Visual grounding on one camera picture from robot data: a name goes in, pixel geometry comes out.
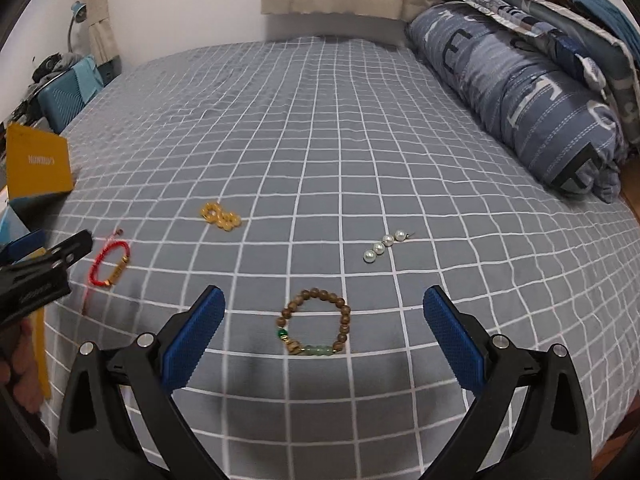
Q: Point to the folded blue quilt pile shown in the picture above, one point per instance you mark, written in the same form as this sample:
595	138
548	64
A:
525	95

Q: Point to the blue and yellow cardboard box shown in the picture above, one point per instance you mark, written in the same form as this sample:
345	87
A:
40	165

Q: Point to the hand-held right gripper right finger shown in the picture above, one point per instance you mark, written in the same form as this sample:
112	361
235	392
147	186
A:
452	345

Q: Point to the teal folded cloth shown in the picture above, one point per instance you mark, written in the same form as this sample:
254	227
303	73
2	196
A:
605	10

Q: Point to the grey checked bed sheet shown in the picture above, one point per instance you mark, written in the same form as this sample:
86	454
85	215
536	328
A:
325	135

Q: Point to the teal desk lamp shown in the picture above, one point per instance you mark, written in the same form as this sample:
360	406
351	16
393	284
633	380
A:
77	9

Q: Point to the wooden headboard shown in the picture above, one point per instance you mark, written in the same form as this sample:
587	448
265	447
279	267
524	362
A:
631	190

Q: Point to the blue suitcase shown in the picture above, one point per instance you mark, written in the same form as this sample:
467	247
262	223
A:
67	92

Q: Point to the blue grey patterned folded quilt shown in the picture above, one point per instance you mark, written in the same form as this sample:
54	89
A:
550	25

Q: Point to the person's left hand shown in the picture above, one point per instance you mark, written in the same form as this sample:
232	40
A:
20	370

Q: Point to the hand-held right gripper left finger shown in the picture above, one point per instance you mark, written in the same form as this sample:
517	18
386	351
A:
192	340

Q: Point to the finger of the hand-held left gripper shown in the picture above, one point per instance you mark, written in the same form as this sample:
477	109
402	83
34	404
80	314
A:
20	246
65	252

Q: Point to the dark desk clutter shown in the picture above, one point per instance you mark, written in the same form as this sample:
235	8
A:
50	67

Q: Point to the beige side curtain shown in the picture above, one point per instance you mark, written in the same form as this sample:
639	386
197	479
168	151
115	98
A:
102	10

